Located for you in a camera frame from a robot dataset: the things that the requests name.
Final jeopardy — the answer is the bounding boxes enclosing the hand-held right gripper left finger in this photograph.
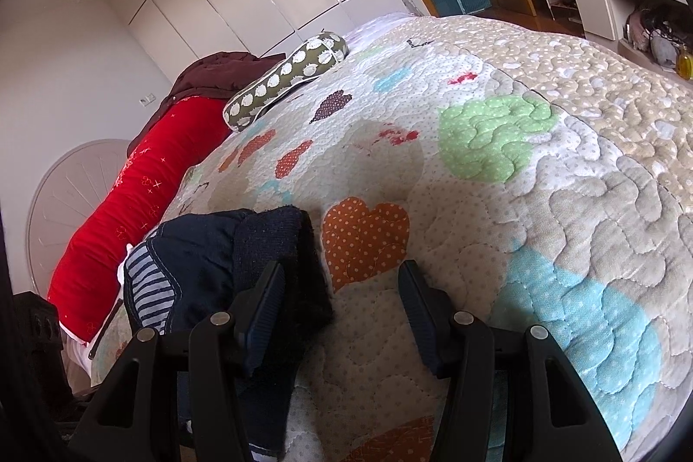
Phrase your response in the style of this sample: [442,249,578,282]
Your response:
[68,261,287,462]

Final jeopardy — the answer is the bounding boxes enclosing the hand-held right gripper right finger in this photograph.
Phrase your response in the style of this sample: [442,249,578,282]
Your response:
[397,260,625,462]

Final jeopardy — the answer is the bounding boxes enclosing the navy frog print pants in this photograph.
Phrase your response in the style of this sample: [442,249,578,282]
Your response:
[122,205,334,460]

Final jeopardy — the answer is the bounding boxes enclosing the heart patterned quilt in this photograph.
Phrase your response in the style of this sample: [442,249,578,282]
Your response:
[89,12,693,462]

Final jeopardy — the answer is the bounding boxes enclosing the red bolster pillow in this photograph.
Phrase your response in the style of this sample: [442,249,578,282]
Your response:
[47,97,235,342]

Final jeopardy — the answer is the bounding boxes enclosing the round white headboard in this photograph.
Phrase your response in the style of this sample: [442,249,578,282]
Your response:
[25,138,134,296]

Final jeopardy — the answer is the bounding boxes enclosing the green polka dot pillow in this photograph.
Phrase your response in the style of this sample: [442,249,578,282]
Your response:
[223,32,350,133]

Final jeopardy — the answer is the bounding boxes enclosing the brown cloth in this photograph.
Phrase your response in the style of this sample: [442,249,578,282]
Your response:
[127,52,288,161]

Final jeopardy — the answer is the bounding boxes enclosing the white bed sheet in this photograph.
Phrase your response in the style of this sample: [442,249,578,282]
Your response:
[345,13,413,49]

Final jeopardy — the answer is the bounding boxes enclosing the grey bag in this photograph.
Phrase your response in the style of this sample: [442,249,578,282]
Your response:
[627,3,684,69]

